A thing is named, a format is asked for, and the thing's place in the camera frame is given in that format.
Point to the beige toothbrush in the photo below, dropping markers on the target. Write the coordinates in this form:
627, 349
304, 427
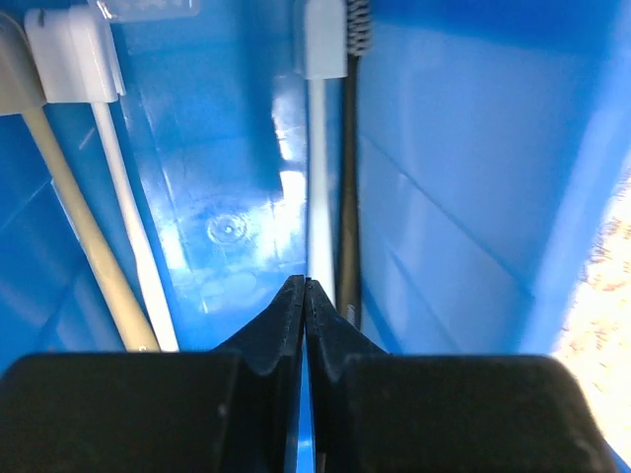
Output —
22, 94

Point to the white toothbrush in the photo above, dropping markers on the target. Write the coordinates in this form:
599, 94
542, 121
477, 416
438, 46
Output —
77, 62

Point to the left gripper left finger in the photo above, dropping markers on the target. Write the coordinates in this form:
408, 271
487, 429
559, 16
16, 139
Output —
234, 408

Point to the black toothbrush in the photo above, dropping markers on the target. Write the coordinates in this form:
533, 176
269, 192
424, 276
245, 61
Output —
348, 277

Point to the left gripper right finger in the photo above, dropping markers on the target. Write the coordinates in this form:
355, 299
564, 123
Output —
379, 412

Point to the light blue toothbrush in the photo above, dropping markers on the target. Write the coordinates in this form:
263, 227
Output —
320, 46

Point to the blue toiletry bin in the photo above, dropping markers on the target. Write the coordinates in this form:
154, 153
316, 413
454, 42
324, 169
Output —
490, 135

